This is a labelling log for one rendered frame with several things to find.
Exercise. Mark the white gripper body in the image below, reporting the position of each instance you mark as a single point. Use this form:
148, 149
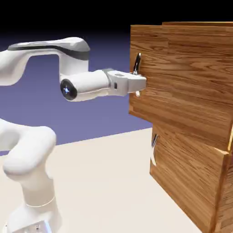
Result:
136, 83

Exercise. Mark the light wood cabinet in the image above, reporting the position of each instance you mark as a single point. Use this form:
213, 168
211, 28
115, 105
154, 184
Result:
223, 191

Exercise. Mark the large wood cabinet door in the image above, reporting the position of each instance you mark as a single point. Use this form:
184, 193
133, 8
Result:
182, 76

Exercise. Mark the small wood cabinet door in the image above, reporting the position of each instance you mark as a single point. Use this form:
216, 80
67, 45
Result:
185, 174

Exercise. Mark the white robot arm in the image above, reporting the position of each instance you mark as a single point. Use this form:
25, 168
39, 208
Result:
76, 85

